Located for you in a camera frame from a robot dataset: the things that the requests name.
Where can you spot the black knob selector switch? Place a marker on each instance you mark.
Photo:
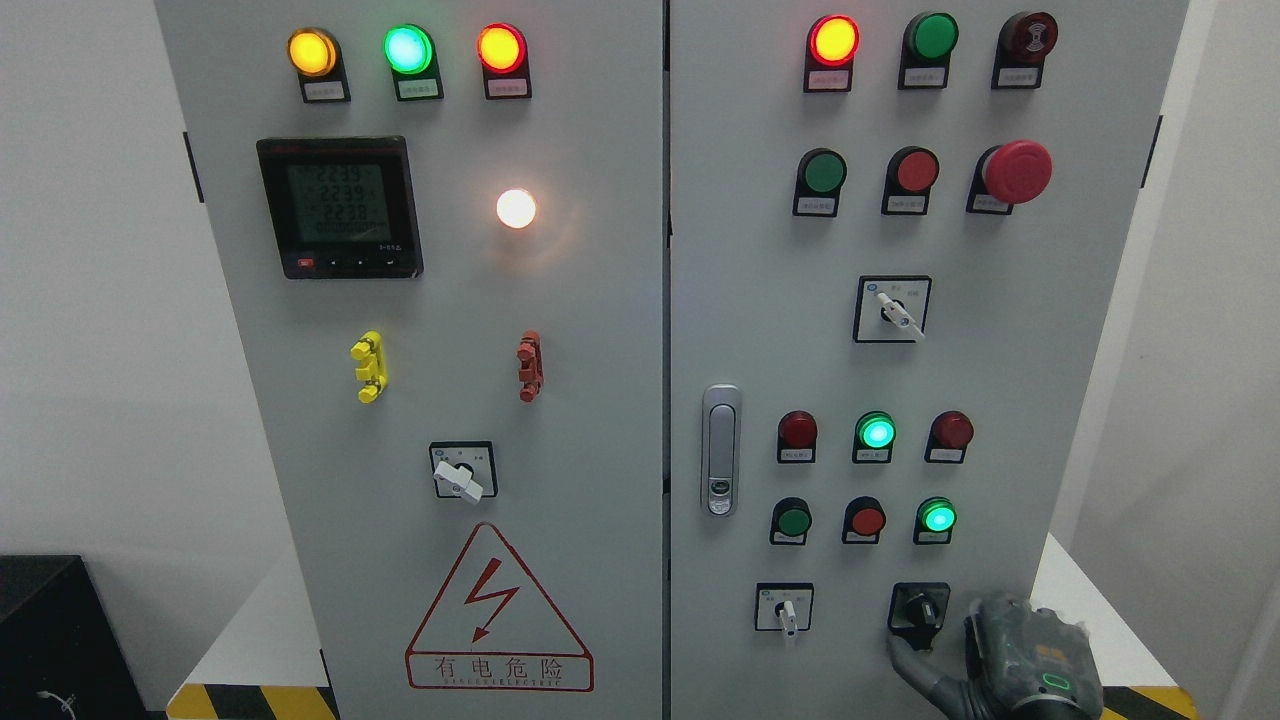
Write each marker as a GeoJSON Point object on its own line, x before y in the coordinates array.
{"type": "Point", "coordinates": [917, 612]}

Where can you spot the red terminal connector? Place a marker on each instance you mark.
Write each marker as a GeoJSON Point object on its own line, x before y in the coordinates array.
{"type": "Point", "coordinates": [530, 371]}

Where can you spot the dark red indicator light left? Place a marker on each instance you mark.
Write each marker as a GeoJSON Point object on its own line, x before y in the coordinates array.
{"type": "Point", "coordinates": [797, 435]}

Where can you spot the white glowing indicator light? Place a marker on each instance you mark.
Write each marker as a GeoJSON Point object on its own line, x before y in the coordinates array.
{"type": "Point", "coordinates": [516, 208]}

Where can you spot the green push button lower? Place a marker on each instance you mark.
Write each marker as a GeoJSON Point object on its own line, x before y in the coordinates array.
{"type": "Point", "coordinates": [791, 522]}

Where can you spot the green push button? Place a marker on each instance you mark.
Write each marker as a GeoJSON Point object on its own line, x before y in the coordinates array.
{"type": "Point", "coordinates": [820, 175]}
{"type": "Point", "coordinates": [791, 522]}

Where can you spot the left grey cabinet door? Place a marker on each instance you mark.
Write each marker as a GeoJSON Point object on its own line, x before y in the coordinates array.
{"type": "Point", "coordinates": [578, 469]}

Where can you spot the grey cabinet door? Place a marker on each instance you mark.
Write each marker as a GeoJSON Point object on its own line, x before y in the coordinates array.
{"type": "Point", "coordinates": [765, 301]}
{"type": "Point", "coordinates": [578, 469]}

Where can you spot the green lit indicator light middle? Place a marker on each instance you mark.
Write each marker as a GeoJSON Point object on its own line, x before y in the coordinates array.
{"type": "Point", "coordinates": [874, 435]}

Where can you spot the green push button upper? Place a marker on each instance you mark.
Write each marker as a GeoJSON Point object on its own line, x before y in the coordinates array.
{"type": "Point", "coordinates": [820, 175]}

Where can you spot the yellow terminal connector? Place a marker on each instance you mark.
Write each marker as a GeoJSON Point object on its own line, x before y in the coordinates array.
{"type": "Point", "coordinates": [370, 369]}

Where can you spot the red push button lower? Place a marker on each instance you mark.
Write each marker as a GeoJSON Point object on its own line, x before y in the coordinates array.
{"type": "Point", "coordinates": [864, 521]}

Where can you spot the red push button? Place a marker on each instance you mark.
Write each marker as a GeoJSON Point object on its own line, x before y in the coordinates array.
{"type": "Point", "coordinates": [910, 175]}
{"type": "Point", "coordinates": [864, 521]}

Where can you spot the right grey cabinet door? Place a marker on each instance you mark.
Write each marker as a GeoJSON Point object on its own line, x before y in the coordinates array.
{"type": "Point", "coordinates": [765, 301]}

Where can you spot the red electric hazard warning sticker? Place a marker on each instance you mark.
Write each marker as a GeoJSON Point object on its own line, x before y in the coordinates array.
{"type": "Point", "coordinates": [493, 627]}

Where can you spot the red indicator light right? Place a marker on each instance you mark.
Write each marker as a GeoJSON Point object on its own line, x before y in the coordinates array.
{"type": "Point", "coordinates": [949, 438]}

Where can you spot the red push button upper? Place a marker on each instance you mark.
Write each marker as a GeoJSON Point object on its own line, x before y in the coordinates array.
{"type": "Point", "coordinates": [910, 175]}

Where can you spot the green illuminated button lower right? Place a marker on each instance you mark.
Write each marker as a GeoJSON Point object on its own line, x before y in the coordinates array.
{"type": "Point", "coordinates": [935, 521]}

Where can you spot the black digital power meter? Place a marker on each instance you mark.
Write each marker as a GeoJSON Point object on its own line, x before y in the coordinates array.
{"type": "Point", "coordinates": [342, 207]}

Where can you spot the red indicator light top left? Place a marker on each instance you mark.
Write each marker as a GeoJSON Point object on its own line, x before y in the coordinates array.
{"type": "Point", "coordinates": [504, 56]}

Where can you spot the red lit light top right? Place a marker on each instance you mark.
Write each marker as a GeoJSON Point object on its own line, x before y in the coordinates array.
{"type": "Point", "coordinates": [831, 47]}

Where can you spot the green indicator light top left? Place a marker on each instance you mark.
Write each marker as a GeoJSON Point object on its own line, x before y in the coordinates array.
{"type": "Point", "coordinates": [411, 55]}

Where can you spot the red emergency stop mushroom button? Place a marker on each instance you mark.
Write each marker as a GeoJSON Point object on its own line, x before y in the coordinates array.
{"type": "Point", "coordinates": [1008, 175]}

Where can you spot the green light top right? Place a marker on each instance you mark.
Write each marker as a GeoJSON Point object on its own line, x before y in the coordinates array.
{"type": "Point", "coordinates": [927, 45]}

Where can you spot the yellow indicator light top left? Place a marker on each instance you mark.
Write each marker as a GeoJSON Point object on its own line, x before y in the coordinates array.
{"type": "Point", "coordinates": [319, 64]}

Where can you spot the black box lower left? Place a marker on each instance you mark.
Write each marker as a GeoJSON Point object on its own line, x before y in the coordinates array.
{"type": "Point", "coordinates": [59, 656]}

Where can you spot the silver door handle lock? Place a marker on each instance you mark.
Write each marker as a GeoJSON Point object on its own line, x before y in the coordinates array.
{"type": "Point", "coordinates": [720, 416]}

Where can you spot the white rotary switch left door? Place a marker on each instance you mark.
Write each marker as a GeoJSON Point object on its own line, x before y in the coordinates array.
{"type": "Point", "coordinates": [464, 469]}

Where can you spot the white selector switch upper right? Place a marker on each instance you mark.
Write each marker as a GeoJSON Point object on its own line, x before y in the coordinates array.
{"type": "Point", "coordinates": [891, 308]}

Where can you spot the white selector switch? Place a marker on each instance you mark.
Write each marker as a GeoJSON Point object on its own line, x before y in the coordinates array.
{"type": "Point", "coordinates": [785, 607]}
{"type": "Point", "coordinates": [891, 308]}

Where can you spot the white selector switch lower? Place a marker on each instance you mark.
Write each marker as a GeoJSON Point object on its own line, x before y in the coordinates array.
{"type": "Point", "coordinates": [785, 607]}

